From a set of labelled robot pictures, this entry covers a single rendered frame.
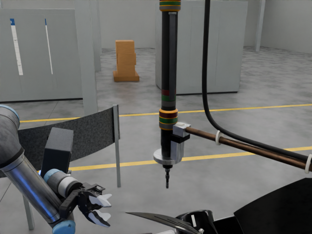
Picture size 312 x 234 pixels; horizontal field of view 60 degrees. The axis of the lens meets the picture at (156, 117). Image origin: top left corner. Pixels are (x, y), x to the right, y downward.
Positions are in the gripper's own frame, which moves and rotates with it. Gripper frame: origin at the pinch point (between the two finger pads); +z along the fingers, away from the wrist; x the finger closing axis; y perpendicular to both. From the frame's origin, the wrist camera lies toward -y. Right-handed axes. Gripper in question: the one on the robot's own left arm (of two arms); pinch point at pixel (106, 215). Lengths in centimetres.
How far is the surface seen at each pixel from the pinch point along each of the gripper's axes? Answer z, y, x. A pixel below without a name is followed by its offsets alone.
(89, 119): -142, 106, 14
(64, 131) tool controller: -60, 25, -9
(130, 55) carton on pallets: -541, 576, -37
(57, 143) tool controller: -50, 14, -8
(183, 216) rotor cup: 23.7, 7.3, -7.8
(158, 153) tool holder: 20.0, -2.4, -27.7
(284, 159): 48, -4, -36
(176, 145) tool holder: 25.4, -3.2, -31.6
